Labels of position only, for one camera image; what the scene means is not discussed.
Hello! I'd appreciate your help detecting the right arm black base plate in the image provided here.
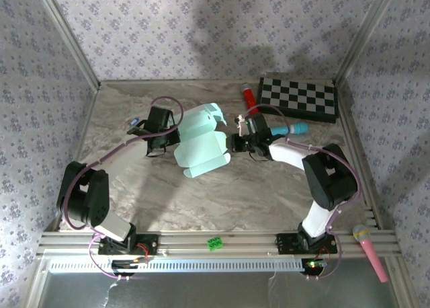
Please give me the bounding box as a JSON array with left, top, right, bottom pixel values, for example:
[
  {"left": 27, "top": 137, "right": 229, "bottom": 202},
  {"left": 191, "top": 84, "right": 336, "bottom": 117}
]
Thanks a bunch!
[{"left": 275, "top": 233, "right": 338, "bottom": 255}]

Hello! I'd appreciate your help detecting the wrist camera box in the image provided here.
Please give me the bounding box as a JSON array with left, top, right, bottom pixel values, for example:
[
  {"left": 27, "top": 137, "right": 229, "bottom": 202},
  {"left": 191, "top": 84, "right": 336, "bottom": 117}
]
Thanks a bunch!
[
  {"left": 234, "top": 114, "right": 269, "bottom": 143},
  {"left": 126, "top": 106, "right": 175, "bottom": 136}
]

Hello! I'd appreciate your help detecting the grey metal sheet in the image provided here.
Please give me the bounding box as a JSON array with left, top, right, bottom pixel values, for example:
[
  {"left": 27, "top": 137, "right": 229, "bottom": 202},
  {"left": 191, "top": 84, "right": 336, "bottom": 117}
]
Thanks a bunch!
[{"left": 28, "top": 270, "right": 409, "bottom": 308}]

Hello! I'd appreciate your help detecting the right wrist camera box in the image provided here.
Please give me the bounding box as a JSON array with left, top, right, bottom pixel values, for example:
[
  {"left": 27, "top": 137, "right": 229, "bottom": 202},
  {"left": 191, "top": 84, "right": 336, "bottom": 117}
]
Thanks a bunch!
[{"left": 234, "top": 114, "right": 269, "bottom": 143}]

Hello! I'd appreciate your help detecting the long aluminium frame rail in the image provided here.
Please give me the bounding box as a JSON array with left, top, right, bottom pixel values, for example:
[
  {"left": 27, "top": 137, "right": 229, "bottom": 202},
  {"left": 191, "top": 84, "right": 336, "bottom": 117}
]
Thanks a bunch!
[{"left": 36, "top": 230, "right": 402, "bottom": 258}]

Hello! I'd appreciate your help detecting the aluminium side rail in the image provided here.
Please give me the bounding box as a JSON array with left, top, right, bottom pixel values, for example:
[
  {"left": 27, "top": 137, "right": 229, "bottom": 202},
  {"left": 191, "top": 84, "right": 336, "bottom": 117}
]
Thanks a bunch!
[
  {"left": 52, "top": 82, "right": 101, "bottom": 231},
  {"left": 335, "top": 81, "right": 384, "bottom": 230}
]

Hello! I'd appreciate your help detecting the short aluminium table edge rail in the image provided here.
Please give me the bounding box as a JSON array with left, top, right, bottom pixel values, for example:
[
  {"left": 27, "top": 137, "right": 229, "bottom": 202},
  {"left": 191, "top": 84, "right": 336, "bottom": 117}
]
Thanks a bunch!
[{"left": 99, "top": 79, "right": 337, "bottom": 85}]

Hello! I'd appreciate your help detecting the slotted grey cable duct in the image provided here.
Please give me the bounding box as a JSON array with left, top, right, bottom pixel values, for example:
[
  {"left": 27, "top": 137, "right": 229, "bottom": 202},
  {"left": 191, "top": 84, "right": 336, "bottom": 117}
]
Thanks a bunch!
[{"left": 48, "top": 256, "right": 307, "bottom": 274}]

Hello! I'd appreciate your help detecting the black board with LED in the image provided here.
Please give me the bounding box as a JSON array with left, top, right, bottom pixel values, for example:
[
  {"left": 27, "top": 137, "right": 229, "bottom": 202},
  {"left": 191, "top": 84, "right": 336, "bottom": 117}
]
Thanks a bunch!
[{"left": 302, "top": 258, "right": 329, "bottom": 277}]

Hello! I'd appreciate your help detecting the teal marker pen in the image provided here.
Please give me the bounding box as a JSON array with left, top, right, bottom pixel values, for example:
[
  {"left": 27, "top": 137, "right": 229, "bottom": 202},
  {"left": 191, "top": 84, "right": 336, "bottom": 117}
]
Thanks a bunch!
[{"left": 268, "top": 122, "right": 309, "bottom": 137}]

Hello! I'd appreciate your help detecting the black board with yellow plug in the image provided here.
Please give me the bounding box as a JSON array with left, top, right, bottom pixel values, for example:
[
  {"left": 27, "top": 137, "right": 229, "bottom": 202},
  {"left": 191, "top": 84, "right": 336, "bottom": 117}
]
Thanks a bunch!
[{"left": 111, "top": 259, "right": 148, "bottom": 277}]

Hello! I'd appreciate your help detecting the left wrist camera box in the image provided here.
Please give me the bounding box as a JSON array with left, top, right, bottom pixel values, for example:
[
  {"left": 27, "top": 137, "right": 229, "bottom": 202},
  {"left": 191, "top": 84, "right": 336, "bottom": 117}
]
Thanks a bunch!
[{"left": 126, "top": 106, "right": 175, "bottom": 136}]

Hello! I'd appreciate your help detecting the black grey folding chessboard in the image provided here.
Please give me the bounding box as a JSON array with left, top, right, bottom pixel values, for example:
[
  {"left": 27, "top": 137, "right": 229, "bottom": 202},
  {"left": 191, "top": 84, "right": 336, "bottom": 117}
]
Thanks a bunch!
[{"left": 257, "top": 77, "right": 339, "bottom": 124}]

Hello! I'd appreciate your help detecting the aluminium corner post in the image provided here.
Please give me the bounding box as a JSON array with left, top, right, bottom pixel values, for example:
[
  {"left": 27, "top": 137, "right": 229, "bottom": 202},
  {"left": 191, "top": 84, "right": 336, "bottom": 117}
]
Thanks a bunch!
[
  {"left": 334, "top": 0, "right": 402, "bottom": 83},
  {"left": 33, "top": 0, "right": 101, "bottom": 89}
]

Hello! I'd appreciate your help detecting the light blue paper box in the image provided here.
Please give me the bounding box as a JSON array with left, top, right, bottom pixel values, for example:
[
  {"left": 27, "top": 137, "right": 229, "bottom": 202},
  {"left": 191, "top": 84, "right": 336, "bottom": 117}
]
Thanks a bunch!
[{"left": 173, "top": 102, "right": 232, "bottom": 178}]

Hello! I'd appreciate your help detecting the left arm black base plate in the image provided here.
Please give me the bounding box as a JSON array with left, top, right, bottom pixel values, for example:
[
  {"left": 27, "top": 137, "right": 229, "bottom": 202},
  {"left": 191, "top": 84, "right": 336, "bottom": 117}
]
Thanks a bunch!
[{"left": 97, "top": 233, "right": 159, "bottom": 256}]

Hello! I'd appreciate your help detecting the pink toy microphone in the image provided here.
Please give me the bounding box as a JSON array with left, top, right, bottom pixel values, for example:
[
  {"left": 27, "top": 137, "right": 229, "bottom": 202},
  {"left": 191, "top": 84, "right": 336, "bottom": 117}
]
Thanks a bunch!
[{"left": 351, "top": 224, "right": 390, "bottom": 284}]

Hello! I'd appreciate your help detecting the red glitter toy microphone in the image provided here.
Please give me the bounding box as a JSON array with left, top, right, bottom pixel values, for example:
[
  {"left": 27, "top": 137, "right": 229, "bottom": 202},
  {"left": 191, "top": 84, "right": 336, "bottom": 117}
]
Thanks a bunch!
[{"left": 241, "top": 82, "right": 263, "bottom": 116}]

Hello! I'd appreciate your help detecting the green terminal block connector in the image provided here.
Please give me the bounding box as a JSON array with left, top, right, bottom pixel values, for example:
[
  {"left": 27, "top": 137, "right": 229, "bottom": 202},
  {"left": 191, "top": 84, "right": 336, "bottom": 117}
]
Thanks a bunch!
[{"left": 207, "top": 236, "right": 224, "bottom": 252}]

